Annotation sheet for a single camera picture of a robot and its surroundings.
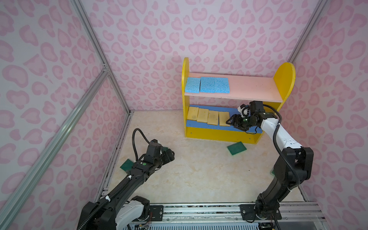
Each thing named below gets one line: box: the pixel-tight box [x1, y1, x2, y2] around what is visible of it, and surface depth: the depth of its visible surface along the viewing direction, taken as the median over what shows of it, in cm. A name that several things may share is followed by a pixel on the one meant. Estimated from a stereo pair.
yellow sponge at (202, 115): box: [196, 107, 209, 124], surface depth 97 cm
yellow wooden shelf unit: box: [182, 57, 296, 145], surface depth 80 cm
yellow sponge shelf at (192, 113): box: [186, 106, 199, 121], surface depth 100 cm
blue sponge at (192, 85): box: [184, 77, 201, 94], surface depth 76 cm
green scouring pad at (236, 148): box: [226, 141, 247, 156], surface depth 99 cm
